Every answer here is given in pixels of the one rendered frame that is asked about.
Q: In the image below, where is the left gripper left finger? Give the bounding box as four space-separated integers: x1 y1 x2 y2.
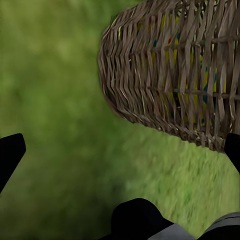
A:
0 133 26 193

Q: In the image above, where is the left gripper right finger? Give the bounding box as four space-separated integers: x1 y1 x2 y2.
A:
224 132 240 172

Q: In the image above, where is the wicker basket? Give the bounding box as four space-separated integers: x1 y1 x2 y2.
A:
97 0 240 154

